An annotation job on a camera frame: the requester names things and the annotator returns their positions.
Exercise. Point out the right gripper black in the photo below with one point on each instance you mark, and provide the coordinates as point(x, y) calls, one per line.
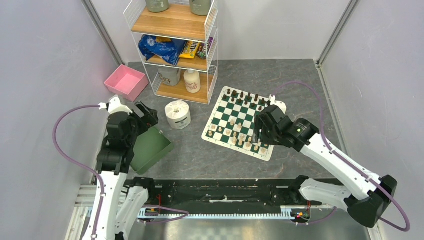
point(259, 124)

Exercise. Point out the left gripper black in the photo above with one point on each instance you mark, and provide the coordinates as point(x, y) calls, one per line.
point(149, 119)

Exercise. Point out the green white chess board mat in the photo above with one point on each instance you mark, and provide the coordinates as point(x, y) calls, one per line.
point(232, 122)

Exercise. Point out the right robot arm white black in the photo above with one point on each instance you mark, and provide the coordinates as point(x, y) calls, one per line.
point(365, 196)

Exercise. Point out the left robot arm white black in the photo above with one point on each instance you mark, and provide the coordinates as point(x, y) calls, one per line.
point(119, 200)

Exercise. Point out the green plastic bin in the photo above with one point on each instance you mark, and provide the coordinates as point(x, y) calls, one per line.
point(150, 147)

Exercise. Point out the pink plastic bin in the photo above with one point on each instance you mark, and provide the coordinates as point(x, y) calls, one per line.
point(127, 82)

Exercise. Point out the white wrapped paper roll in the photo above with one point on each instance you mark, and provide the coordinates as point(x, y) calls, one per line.
point(178, 114)

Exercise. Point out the grey patterned mug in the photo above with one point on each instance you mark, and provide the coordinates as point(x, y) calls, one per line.
point(169, 76)

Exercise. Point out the cream bottle pink lettering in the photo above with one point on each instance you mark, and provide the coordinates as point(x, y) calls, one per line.
point(192, 81)

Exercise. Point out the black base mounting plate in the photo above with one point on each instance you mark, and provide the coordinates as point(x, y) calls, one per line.
point(232, 197)

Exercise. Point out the blue snack bag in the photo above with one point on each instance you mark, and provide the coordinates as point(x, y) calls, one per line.
point(168, 49)

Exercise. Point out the yellow candy bag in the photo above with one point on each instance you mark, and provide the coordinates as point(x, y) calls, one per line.
point(190, 49)

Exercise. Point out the purple snack packet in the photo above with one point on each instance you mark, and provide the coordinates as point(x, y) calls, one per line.
point(204, 49)

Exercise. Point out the grey-green jar left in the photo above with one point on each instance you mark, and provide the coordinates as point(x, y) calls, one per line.
point(157, 6)

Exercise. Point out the grey-green jar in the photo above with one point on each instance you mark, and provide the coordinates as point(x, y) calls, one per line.
point(157, 6)
point(200, 7)

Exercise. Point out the grey-green jar right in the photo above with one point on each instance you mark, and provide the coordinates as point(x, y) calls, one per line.
point(200, 7)

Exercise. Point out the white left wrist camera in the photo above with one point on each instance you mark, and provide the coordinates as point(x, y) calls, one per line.
point(116, 104)

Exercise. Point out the white wire wooden shelf rack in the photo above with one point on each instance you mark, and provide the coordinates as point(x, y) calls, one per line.
point(180, 23)

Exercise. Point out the white slotted cable duct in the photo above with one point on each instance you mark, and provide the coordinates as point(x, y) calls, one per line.
point(285, 214)

